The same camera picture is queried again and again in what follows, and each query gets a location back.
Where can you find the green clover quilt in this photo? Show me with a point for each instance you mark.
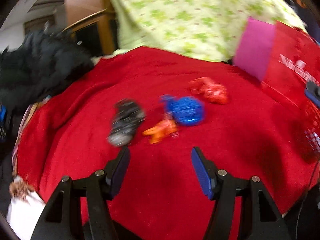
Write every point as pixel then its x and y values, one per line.
pixel 202 29

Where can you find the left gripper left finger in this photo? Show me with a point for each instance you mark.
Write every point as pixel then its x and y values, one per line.
pixel 61 217

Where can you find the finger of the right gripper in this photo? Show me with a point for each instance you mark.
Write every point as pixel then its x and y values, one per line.
pixel 312 92

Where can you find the black plastic trash bag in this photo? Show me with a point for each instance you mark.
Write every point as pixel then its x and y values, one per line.
pixel 127 119

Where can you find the pink pillow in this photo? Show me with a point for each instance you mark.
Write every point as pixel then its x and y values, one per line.
pixel 254 49

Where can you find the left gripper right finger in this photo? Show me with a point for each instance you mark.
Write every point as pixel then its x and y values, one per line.
pixel 260 217

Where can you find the red plastic trash bag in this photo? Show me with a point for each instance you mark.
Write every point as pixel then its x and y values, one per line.
pixel 209 90

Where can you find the red blanket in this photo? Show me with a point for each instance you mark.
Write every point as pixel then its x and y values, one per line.
pixel 215 106

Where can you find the black jacket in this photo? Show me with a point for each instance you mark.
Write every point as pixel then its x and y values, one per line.
pixel 45 64

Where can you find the red plastic mesh basket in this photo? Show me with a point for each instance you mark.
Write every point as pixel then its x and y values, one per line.
pixel 310 121

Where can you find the wooden headboard cabinet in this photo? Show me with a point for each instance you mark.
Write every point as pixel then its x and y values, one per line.
pixel 83 13

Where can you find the blue plastic trash bag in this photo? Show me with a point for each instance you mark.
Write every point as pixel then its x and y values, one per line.
pixel 186 111

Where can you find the orange wrapper trash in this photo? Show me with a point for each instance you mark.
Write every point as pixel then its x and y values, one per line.
pixel 161 130

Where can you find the red Nilrich paper bag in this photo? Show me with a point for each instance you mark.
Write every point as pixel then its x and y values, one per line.
pixel 293 61

